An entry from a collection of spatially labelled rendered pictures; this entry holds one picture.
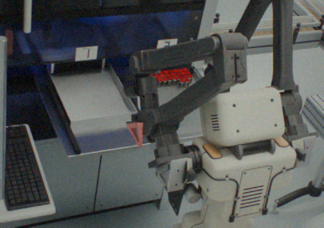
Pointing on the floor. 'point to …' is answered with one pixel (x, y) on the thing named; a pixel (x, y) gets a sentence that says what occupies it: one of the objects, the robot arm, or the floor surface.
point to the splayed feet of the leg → (295, 197)
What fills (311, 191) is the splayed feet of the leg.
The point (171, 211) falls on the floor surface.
